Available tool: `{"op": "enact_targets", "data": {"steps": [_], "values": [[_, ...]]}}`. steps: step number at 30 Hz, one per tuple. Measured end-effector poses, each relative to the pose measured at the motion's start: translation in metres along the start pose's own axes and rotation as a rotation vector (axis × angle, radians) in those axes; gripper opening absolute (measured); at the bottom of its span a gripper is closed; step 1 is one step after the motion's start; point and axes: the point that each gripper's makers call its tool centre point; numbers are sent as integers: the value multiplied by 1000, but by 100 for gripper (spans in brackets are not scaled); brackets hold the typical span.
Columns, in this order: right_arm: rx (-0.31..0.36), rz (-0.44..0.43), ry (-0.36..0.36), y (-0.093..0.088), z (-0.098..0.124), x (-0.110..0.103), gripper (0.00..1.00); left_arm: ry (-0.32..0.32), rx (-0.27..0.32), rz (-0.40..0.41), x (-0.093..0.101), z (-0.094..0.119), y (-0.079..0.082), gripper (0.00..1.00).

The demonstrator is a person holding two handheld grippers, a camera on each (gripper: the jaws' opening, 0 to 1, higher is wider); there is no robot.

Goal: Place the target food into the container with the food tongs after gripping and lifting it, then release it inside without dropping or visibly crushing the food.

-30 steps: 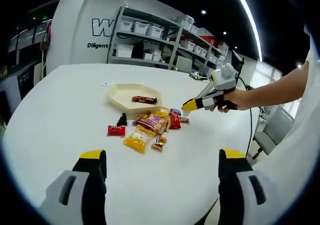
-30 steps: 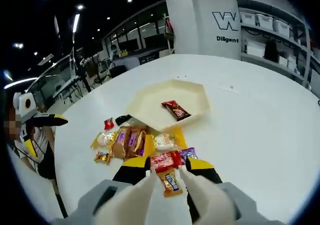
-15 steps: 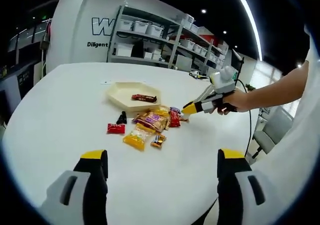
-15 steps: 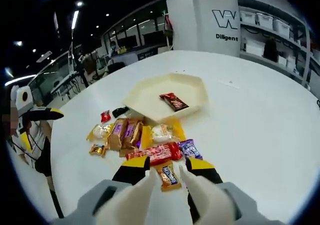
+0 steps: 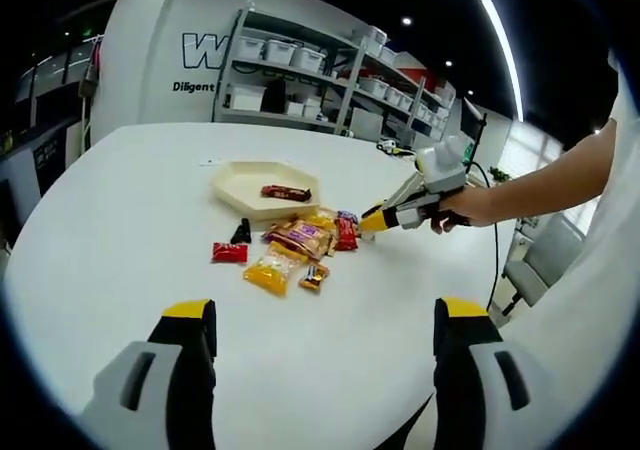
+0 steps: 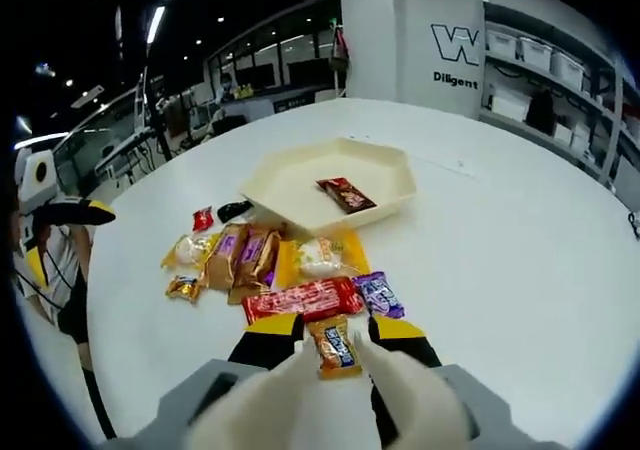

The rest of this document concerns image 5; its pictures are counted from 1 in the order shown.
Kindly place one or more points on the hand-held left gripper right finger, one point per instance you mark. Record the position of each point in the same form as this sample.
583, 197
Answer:
485, 395

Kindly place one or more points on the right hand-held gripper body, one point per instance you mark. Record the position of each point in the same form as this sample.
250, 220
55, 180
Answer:
442, 167

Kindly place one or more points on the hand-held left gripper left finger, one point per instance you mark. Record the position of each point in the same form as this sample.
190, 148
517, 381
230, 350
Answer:
160, 395

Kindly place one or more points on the small blue candy packet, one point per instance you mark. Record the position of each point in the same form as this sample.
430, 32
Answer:
348, 215

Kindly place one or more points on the red long snack packet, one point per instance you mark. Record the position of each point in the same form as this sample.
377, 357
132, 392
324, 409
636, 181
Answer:
346, 235

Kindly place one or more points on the yellow clear snack packet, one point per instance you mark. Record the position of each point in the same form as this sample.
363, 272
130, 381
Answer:
322, 218
270, 276

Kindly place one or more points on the orange purple snack packet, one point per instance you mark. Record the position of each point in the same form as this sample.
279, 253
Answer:
300, 235

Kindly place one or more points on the dark red chocolate bar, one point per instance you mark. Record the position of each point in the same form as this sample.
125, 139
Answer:
285, 193

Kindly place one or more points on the small orange candy packet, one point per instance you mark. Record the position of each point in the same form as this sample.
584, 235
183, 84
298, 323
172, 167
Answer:
314, 276

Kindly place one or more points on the black snack packet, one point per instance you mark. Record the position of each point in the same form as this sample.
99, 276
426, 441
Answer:
241, 232

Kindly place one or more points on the beige hexagonal container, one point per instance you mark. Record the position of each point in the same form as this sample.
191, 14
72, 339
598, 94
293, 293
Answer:
240, 180

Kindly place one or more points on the red square snack packet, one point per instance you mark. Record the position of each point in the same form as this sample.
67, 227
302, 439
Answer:
230, 253

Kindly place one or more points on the person's right hand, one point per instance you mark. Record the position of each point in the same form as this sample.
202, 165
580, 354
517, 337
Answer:
465, 207

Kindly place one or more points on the black monitor on pole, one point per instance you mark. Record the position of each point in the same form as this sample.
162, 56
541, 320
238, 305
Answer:
481, 130

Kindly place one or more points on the white yellow device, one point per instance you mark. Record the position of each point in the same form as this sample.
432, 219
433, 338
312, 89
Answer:
390, 146

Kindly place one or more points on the white board panel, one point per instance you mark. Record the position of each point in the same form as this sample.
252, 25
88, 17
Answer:
366, 122

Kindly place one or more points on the grey metal shelving rack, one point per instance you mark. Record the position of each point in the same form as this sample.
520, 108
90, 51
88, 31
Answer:
352, 87

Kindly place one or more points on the person's white shirt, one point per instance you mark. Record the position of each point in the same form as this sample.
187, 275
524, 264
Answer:
590, 320

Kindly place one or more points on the grey office chair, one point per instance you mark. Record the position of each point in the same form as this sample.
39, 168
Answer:
537, 270

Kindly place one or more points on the curved ceiling light strip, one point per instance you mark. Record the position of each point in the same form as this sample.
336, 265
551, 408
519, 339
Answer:
509, 45

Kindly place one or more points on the large white box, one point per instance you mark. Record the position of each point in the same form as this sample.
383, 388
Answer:
247, 99

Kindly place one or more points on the rows of white storage bins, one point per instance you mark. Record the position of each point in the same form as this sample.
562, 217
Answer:
280, 50

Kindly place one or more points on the clothes rack with garments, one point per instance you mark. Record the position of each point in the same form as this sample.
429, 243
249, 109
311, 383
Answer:
92, 77

